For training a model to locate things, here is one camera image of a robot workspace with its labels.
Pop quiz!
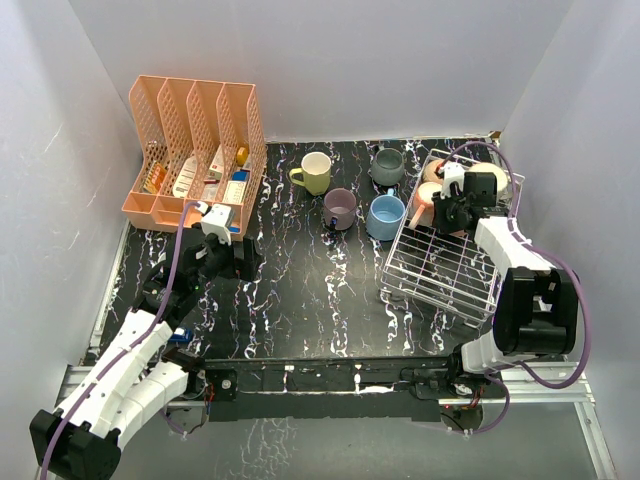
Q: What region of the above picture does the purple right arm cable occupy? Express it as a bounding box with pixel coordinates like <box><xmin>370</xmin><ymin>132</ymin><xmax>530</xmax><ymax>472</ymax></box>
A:
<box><xmin>439</xmin><ymin>140</ymin><xmax>592</xmax><ymax>435</ymax></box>

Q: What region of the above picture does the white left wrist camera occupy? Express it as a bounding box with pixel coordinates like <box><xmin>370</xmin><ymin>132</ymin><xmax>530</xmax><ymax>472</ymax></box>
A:
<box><xmin>196</xmin><ymin>201</ymin><xmax>234</xmax><ymax>245</ymax></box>

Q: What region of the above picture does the white labelled box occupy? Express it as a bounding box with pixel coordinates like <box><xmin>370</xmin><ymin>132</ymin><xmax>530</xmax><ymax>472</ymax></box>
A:
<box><xmin>172</xmin><ymin>155</ymin><xmax>198</xmax><ymax>198</ymax></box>

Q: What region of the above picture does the purple ceramic mug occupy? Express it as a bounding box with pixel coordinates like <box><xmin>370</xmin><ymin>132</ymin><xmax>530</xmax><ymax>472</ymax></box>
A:
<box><xmin>323</xmin><ymin>188</ymin><xmax>357</xmax><ymax>231</ymax></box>

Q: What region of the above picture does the green-inside mushroom pattern mug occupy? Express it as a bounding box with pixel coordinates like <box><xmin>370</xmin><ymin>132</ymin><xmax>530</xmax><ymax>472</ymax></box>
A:
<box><xmin>469</xmin><ymin>162</ymin><xmax>509</xmax><ymax>199</ymax></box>

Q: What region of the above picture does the pink mug white inside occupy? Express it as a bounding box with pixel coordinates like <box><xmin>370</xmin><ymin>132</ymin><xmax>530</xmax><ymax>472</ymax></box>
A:
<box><xmin>439</xmin><ymin>227</ymin><xmax>466</xmax><ymax>237</ymax></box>

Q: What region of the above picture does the dark grey round mug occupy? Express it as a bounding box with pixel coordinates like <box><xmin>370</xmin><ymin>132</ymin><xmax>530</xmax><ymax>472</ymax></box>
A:
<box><xmin>371</xmin><ymin>148</ymin><xmax>405</xmax><ymax>187</ymax></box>

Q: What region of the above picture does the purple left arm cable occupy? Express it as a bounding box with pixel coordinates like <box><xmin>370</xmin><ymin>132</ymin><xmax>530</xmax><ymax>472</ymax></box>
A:
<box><xmin>38</xmin><ymin>200</ymin><xmax>201</xmax><ymax>480</ymax></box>

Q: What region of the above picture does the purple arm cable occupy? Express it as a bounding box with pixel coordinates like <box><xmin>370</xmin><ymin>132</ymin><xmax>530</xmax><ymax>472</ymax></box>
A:
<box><xmin>38</xmin><ymin>200</ymin><xmax>201</xmax><ymax>480</ymax></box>
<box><xmin>439</xmin><ymin>140</ymin><xmax>592</xmax><ymax>435</ymax></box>

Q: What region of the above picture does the pink plastic file organizer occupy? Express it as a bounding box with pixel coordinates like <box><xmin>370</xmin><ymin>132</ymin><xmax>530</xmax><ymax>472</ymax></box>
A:
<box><xmin>122</xmin><ymin>75</ymin><xmax>267</xmax><ymax>240</ymax></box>

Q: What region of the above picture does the white printed flat box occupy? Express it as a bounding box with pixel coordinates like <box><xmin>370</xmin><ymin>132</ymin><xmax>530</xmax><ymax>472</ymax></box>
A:
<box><xmin>223</xmin><ymin>180</ymin><xmax>248</xmax><ymax>205</ymax></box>

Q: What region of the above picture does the black front mounting rail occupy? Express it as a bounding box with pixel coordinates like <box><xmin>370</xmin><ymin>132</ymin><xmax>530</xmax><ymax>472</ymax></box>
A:
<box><xmin>161</xmin><ymin>348</ymin><xmax>505</xmax><ymax>422</ymax></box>

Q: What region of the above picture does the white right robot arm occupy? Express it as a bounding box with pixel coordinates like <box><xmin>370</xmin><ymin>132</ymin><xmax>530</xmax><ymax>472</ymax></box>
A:
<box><xmin>433</xmin><ymin>163</ymin><xmax>579</xmax><ymax>397</ymax></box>

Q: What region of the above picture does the orange red packet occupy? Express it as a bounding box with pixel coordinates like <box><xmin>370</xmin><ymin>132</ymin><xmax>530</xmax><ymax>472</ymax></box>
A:
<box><xmin>142</xmin><ymin>162</ymin><xmax>167</xmax><ymax>195</ymax></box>

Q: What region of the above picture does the yellow-green ceramic mug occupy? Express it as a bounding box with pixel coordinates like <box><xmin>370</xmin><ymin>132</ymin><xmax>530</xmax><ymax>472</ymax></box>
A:
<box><xmin>289</xmin><ymin>152</ymin><xmax>332</xmax><ymax>196</ymax></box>

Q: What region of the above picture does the light blue ceramic mug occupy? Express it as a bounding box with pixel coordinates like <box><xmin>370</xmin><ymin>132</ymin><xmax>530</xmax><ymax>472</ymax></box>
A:
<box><xmin>366</xmin><ymin>188</ymin><xmax>406</xmax><ymax>241</ymax></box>

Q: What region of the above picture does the yellow small bottle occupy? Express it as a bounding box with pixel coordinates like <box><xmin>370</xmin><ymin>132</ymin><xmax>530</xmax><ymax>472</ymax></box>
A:
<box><xmin>235</xmin><ymin>146</ymin><xmax>249</xmax><ymax>167</ymax></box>

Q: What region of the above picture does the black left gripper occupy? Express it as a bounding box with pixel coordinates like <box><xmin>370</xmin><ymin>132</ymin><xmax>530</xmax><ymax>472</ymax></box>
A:
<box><xmin>190</xmin><ymin>229</ymin><xmax>262</xmax><ymax>290</ymax></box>

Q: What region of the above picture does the light pink mug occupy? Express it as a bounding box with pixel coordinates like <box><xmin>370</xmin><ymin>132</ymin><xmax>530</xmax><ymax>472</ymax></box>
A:
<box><xmin>409</xmin><ymin>182</ymin><xmax>442</xmax><ymax>230</ymax></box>

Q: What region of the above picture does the tan glazed round mug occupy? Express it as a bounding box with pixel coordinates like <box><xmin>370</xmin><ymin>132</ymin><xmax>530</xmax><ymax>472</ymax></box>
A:
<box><xmin>422</xmin><ymin>159</ymin><xmax>443</xmax><ymax>184</ymax></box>

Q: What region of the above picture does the white wire dish rack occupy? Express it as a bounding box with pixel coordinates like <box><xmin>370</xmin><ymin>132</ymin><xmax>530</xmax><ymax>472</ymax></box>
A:
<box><xmin>381</xmin><ymin>148</ymin><xmax>501</xmax><ymax>329</ymax></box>

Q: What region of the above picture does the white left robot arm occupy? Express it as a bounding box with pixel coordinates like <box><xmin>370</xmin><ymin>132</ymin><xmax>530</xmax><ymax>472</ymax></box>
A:
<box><xmin>29</xmin><ymin>229</ymin><xmax>262</xmax><ymax>479</ymax></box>

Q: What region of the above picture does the blue stapler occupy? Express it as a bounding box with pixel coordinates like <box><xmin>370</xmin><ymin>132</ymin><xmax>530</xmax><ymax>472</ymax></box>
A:
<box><xmin>169</xmin><ymin>327</ymin><xmax>193</xmax><ymax>344</ymax></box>

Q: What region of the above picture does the blue white small box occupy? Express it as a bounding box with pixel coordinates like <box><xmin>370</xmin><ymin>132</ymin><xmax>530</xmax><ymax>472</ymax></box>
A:
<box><xmin>231</xmin><ymin>169</ymin><xmax>251</xmax><ymax>183</ymax></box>

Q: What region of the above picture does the white red medicine box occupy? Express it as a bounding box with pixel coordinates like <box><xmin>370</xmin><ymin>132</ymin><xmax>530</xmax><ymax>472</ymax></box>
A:
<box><xmin>205</xmin><ymin>146</ymin><xmax>225</xmax><ymax>183</ymax></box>

